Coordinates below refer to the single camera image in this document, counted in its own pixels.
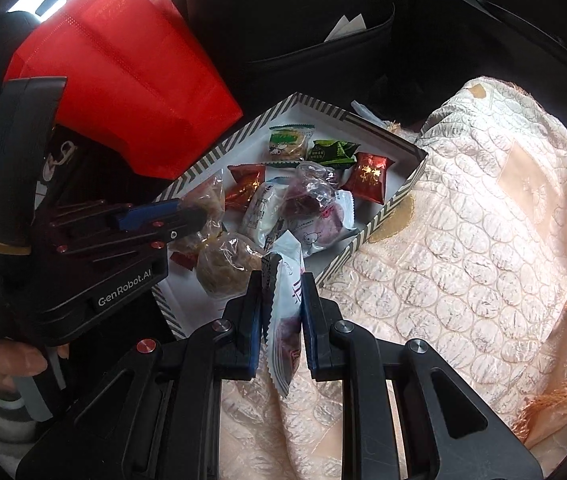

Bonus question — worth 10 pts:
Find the clear plastic wrapper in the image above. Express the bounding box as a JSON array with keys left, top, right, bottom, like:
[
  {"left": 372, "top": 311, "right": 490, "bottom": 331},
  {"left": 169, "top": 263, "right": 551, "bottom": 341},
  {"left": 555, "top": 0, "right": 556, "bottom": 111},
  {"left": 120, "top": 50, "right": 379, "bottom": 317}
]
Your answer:
[{"left": 351, "top": 100, "right": 394, "bottom": 128}]

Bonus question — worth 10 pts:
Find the white paper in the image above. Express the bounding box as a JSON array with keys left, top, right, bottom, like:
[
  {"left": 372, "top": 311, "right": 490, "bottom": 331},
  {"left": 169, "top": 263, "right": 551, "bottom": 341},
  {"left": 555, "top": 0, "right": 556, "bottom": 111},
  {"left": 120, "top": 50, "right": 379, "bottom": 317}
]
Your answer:
[{"left": 324, "top": 12, "right": 368, "bottom": 41}]

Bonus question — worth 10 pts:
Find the green snack packet grey print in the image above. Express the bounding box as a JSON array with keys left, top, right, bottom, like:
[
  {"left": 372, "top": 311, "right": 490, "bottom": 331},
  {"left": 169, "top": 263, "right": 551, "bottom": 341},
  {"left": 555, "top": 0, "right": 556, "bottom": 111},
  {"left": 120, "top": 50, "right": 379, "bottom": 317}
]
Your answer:
[{"left": 308, "top": 138, "right": 361, "bottom": 167}]

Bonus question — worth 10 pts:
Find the white pink snack packet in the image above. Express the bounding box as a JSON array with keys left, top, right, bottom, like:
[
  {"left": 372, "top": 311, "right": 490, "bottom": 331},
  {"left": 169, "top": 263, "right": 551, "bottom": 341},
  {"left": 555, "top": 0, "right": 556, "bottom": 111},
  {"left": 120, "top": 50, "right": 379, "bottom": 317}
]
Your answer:
[
  {"left": 261, "top": 230, "right": 307, "bottom": 400},
  {"left": 268, "top": 190, "right": 359, "bottom": 261}
]

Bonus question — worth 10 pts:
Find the black seat back pocket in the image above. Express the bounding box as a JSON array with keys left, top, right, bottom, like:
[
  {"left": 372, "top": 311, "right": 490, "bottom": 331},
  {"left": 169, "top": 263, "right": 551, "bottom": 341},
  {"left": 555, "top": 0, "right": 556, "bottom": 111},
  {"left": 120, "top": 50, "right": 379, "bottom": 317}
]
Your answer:
[{"left": 244, "top": 5, "right": 397, "bottom": 81}]

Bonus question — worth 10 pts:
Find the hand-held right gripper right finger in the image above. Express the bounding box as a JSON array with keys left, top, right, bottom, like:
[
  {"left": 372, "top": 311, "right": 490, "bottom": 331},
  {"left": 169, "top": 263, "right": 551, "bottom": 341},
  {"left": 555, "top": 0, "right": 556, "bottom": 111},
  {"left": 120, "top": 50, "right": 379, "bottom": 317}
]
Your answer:
[{"left": 299, "top": 272, "right": 544, "bottom": 480}]

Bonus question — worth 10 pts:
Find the person's left hand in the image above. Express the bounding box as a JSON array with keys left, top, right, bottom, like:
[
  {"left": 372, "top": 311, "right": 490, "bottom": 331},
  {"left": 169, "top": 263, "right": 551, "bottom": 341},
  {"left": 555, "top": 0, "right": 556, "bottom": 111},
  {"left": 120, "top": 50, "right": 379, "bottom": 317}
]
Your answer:
[{"left": 0, "top": 342, "right": 70, "bottom": 393}]

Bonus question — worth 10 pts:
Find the peach quilted blanket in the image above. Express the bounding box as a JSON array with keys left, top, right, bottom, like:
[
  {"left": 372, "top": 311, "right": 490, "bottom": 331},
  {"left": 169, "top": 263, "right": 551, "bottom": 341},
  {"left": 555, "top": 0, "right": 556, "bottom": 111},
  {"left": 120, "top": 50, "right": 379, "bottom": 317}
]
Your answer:
[{"left": 218, "top": 76, "right": 567, "bottom": 480}]

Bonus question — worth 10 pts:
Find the striped cardboard box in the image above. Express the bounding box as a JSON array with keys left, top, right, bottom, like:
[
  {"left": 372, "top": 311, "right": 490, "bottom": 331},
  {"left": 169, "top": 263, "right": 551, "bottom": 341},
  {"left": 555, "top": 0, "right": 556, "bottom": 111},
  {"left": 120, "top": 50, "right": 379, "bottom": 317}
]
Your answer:
[{"left": 154, "top": 91, "right": 429, "bottom": 341}]

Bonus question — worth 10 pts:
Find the clear wrapper of red dates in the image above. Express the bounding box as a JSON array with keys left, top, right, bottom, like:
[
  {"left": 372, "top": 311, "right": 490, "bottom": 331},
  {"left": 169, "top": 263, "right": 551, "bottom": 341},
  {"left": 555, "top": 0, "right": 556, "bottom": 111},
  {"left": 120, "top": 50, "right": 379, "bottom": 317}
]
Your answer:
[{"left": 283, "top": 161, "right": 347, "bottom": 216}]

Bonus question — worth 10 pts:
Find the green and white snack packet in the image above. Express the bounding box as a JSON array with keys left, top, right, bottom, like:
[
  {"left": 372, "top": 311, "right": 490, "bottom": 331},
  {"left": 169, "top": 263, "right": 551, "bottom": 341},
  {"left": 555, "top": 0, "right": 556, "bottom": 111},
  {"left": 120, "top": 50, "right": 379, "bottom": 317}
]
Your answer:
[{"left": 268, "top": 125, "right": 315, "bottom": 160}]

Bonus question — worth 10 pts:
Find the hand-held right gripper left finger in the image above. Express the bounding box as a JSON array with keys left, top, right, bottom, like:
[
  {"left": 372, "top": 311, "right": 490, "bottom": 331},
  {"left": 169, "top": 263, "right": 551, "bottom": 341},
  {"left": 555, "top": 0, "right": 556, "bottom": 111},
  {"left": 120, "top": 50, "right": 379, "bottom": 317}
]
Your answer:
[{"left": 16, "top": 270, "right": 267, "bottom": 480}]

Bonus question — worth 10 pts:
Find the red fabric bag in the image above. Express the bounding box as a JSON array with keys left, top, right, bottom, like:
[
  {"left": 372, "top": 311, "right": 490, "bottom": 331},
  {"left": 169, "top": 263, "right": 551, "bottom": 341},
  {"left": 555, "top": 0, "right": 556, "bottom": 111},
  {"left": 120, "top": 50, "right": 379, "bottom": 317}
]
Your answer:
[{"left": 2, "top": 0, "right": 244, "bottom": 181}]

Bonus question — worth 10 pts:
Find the red snack packet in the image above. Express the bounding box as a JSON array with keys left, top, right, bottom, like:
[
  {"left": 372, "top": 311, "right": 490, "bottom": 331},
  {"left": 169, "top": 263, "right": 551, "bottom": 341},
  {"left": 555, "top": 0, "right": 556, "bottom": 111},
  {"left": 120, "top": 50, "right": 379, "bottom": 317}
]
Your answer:
[
  {"left": 346, "top": 151, "right": 395, "bottom": 205},
  {"left": 226, "top": 164, "right": 269, "bottom": 211}
]

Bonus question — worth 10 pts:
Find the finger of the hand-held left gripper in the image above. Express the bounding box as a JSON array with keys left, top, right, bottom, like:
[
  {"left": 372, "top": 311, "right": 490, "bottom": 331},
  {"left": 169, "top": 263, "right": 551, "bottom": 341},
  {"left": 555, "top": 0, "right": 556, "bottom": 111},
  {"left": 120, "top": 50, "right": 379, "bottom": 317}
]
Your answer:
[
  {"left": 56, "top": 207, "right": 209, "bottom": 261},
  {"left": 54, "top": 199, "right": 187, "bottom": 228}
]

